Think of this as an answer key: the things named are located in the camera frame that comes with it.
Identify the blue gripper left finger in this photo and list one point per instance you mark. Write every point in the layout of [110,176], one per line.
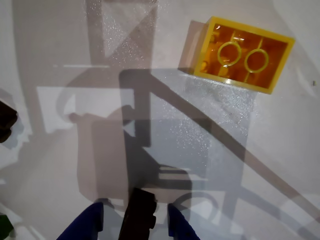
[82,227]

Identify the yellow lego brick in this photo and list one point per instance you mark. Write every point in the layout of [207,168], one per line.
[275,62]

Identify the green lego brick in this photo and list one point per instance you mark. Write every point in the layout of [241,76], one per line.
[4,225]

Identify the black lego brick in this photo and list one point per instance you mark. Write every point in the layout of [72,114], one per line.
[140,212]
[6,120]

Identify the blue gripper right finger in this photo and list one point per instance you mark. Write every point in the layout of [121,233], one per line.
[180,230]

